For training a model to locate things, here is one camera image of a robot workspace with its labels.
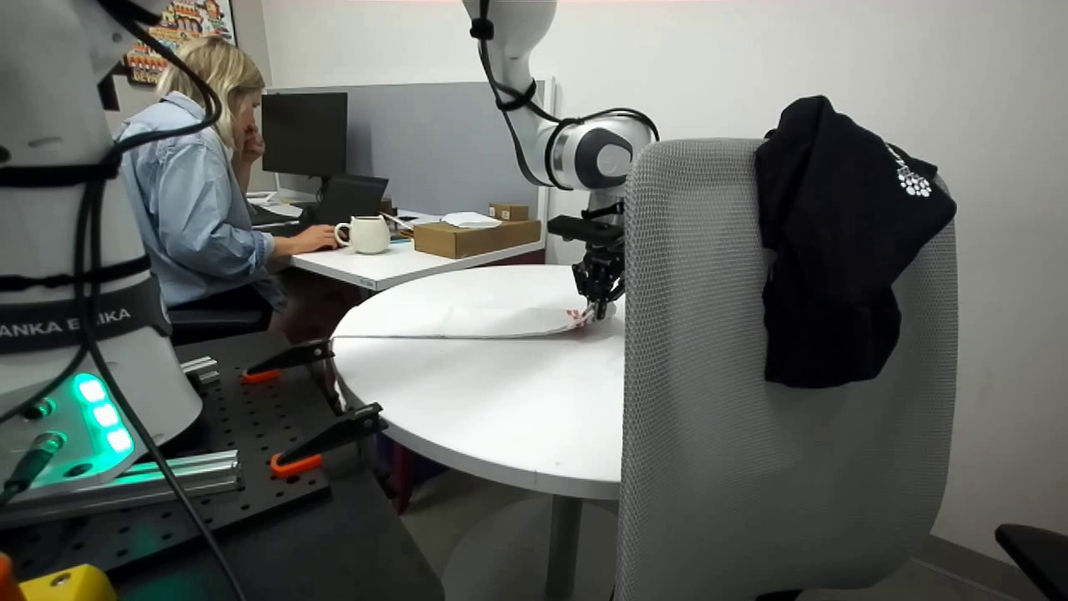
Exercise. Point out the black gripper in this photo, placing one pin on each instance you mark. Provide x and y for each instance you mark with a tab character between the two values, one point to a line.
601	251

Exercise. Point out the white cloth with red stripe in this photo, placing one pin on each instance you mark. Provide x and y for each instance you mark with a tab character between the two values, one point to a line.
470	319

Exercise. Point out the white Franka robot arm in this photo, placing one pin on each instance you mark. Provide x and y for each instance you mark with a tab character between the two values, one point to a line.
56	170

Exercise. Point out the small cardboard box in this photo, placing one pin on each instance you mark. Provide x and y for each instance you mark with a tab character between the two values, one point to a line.
509	211

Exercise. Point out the large cardboard box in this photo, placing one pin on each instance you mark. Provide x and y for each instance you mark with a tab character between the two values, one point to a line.
473	240

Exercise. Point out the white paper sheet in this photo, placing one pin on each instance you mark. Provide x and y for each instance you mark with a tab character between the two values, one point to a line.
470	219

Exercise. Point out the grey office chair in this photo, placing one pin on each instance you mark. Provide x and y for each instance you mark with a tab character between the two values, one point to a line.
722	447

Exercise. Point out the white office desk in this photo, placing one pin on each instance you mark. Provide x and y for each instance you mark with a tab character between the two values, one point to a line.
380	268

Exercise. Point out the grey desk partition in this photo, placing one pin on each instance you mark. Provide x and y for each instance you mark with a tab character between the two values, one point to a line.
436	144

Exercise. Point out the white mug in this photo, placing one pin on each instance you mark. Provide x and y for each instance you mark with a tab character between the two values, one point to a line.
370	234

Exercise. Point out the black garment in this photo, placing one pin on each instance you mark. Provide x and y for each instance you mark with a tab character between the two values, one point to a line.
835	244

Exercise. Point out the black laptop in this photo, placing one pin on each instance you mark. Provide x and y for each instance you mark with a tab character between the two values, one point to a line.
353	197

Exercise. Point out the black orange clamp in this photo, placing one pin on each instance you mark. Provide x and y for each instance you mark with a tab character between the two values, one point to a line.
328	439
286	362

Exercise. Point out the black computer monitor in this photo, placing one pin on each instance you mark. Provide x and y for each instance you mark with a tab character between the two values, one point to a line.
301	136

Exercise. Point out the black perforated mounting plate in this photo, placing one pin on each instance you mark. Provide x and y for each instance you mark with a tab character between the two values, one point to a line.
261	421

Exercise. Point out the woman in blue shirt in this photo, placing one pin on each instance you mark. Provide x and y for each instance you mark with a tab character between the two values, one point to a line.
187	201

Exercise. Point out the yellow object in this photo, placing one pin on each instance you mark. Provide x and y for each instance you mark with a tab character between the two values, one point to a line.
67	586

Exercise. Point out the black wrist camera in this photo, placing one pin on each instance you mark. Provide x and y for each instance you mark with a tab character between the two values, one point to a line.
569	229

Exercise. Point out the aluminium rail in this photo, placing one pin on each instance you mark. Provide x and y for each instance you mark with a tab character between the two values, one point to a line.
184	470

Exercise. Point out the colourful wall poster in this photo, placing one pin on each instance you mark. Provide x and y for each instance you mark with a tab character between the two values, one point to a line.
184	18

